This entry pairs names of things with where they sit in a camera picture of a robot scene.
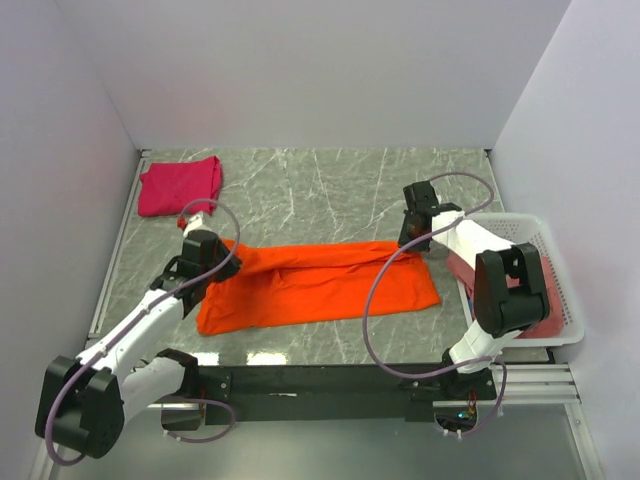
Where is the orange t shirt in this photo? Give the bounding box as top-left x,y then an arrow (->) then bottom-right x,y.
196,241 -> 440,336

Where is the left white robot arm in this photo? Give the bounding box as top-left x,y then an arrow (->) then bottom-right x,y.
35,229 -> 241,466

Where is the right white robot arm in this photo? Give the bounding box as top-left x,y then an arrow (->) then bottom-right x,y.
398,181 -> 550,399

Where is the folded magenta t shirt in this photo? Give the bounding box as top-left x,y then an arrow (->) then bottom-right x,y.
137,156 -> 223,217

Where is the white plastic laundry basket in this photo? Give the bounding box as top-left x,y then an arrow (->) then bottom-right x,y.
472,212 -> 585,348

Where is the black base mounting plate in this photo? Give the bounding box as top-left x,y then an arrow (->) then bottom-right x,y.
159,363 -> 499,432

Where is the dusty pink t shirt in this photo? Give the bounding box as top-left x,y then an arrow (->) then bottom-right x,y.
444,252 -> 564,341

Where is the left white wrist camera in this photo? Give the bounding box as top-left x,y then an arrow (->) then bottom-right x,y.
177,212 -> 206,238

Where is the aluminium frame rail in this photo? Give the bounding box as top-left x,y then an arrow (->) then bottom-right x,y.
29,149 -> 606,480

